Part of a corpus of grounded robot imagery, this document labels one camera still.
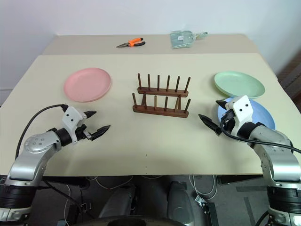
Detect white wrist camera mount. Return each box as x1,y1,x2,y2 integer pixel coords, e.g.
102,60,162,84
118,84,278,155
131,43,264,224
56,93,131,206
225,95,256,137
61,106,88,143

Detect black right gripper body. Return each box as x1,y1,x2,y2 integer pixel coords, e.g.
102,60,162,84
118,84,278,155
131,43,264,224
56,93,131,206
220,109,237,136

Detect black table frame bar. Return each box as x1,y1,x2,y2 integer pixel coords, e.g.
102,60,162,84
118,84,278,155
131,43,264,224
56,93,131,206
43,176,89,189
218,175,262,186

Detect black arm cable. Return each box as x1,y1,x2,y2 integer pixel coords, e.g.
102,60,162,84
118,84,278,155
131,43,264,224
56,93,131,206
15,104,69,161
220,110,301,154

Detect orange-handled pliers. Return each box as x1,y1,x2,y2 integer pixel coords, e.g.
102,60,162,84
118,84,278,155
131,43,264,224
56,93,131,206
115,37,146,49

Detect metal floor bracket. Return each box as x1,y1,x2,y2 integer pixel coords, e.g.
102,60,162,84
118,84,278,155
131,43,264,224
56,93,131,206
194,195,216,226

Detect wooden dish rack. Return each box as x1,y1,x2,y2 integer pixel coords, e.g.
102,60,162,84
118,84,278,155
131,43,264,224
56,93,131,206
132,73,192,119

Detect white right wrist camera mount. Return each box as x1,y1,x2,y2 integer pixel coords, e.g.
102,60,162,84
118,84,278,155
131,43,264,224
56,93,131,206
225,95,256,137

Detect blue plate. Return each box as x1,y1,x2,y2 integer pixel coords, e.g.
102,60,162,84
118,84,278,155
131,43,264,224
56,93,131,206
217,98,276,131

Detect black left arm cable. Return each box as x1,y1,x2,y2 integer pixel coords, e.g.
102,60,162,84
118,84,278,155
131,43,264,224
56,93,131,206
15,104,69,161

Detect black floor cable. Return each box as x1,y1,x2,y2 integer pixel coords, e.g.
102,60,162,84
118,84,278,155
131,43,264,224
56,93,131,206
37,180,96,218

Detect pink plate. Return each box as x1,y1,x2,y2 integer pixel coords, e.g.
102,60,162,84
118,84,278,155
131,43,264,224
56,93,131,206
63,67,113,103

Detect white floor cable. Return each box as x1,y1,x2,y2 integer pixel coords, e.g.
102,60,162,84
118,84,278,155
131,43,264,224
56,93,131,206
187,175,217,201
93,175,133,192

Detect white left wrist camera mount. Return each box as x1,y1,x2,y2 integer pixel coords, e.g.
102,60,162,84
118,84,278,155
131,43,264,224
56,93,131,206
61,106,88,143

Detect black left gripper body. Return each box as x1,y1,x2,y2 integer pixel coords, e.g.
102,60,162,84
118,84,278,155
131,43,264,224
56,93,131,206
76,122,93,142

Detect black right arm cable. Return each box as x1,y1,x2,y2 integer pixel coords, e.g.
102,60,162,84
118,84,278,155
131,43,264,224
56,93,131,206
220,110,301,154

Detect green plate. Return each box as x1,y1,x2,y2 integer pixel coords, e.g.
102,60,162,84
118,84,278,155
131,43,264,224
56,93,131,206
214,71,266,99

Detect dark rounded grey shape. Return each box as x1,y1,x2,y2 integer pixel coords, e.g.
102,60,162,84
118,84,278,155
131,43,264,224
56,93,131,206
98,185,137,219
166,180,203,226

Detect clear plastic bag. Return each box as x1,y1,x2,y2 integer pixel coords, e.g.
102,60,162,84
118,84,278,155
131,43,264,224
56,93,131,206
169,30,209,50

